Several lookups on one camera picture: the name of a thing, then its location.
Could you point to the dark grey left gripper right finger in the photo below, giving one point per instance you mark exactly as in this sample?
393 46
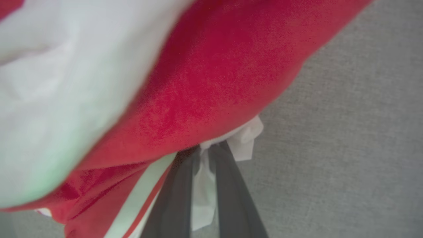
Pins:
233 205

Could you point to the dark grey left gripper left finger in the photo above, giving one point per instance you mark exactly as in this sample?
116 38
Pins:
173 205

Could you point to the red and white jersey shirt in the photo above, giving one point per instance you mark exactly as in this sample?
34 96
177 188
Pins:
214 66

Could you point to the grey fabric sofa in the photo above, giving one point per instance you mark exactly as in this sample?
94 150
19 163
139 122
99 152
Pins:
347 148

